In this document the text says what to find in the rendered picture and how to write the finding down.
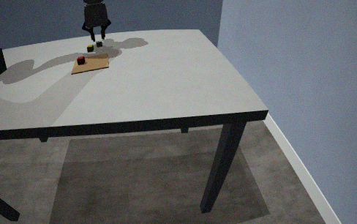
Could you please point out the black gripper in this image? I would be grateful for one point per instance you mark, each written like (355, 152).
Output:
(95, 15)

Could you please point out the white die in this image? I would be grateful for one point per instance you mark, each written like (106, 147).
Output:
(99, 43)

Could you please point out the tan mat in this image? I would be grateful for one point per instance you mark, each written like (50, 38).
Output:
(96, 62)

